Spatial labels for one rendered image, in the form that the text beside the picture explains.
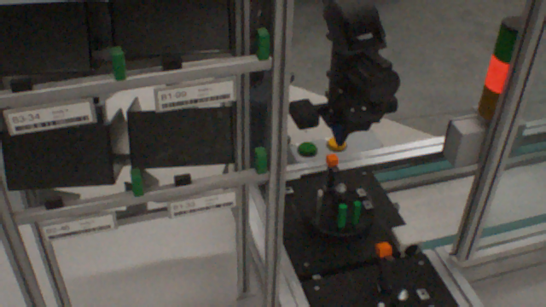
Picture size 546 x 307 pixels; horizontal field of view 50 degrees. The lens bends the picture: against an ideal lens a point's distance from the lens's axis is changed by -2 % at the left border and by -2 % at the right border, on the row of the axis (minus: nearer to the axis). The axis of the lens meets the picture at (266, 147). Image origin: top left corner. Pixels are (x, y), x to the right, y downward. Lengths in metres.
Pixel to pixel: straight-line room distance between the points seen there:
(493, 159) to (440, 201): 0.35
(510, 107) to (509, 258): 0.39
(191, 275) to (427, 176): 0.55
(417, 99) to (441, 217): 2.08
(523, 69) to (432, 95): 2.49
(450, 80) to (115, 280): 2.67
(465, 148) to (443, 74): 2.61
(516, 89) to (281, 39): 0.42
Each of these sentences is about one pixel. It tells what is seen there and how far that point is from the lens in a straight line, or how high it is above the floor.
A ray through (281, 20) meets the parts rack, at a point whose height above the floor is 1.51.
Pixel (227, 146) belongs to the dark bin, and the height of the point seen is 1.33.
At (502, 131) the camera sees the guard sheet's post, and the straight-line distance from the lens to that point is 0.97.
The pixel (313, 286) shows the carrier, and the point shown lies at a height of 0.97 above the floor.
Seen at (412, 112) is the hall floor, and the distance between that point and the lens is 3.22.
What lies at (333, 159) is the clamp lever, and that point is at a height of 1.08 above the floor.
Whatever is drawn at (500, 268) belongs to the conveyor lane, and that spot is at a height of 0.91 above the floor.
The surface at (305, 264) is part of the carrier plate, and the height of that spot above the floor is 0.97.
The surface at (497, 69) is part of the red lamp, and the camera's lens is 0.94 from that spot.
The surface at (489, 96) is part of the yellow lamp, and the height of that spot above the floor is 1.30.
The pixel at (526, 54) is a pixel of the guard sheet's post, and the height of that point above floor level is 1.39.
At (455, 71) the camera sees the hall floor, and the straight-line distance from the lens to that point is 3.66.
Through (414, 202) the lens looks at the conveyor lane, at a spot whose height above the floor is 0.92.
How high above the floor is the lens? 1.80
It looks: 39 degrees down
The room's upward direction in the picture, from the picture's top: 1 degrees clockwise
